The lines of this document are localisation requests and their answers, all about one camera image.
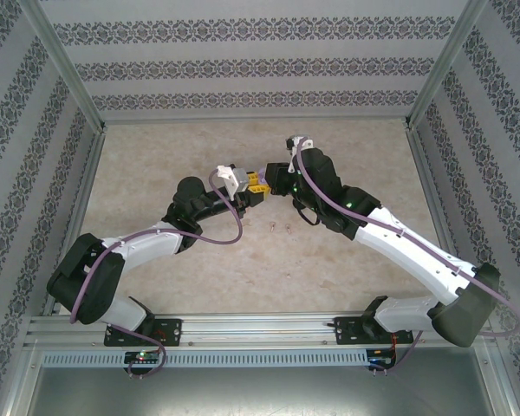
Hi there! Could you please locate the grey metal panel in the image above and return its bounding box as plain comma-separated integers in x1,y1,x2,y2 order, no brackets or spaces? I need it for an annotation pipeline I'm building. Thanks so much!
8,346,520,416

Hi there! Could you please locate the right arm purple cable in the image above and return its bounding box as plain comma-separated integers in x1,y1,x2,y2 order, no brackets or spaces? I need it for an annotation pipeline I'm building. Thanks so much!
295,140,520,374

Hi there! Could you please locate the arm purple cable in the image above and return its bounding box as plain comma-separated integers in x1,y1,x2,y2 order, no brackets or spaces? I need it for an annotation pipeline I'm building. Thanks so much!
295,140,520,374
69,171,244,379

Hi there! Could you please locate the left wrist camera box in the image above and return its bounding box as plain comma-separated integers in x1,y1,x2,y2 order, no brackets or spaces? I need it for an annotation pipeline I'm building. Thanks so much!
215,164,250,199

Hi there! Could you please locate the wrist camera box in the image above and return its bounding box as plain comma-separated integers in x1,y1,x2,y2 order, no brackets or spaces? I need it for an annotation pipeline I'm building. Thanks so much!
215,164,250,199
284,135,314,174

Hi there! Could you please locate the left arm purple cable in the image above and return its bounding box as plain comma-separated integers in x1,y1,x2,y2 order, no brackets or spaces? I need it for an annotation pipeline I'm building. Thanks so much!
69,171,244,379

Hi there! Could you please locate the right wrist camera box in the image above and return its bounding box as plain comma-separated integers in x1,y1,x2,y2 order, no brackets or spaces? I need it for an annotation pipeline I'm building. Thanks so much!
284,135,314,174

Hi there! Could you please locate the aluminium side rail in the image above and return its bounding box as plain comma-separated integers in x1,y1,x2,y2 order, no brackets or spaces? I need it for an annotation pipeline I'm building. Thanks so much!
405,123,476,312
42,127,107,315

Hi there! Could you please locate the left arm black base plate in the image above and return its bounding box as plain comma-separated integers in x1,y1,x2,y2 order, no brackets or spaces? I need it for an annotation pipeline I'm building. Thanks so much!
103,318,184,348

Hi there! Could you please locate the aluminium mounting rail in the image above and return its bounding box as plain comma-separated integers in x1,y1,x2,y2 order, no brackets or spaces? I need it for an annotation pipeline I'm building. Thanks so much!
23,314,497,348

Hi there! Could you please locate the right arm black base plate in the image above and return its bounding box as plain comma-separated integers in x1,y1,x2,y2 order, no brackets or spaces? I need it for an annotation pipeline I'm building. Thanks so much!
334,315,415,347

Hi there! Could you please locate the aluminium frame post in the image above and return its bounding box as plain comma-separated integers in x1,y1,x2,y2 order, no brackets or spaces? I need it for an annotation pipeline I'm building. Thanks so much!
23,0,107,133
405,0,491,129

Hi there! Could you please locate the slotted grey cable duct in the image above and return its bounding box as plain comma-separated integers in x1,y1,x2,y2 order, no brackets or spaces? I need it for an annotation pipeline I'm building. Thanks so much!
41,348,369,367

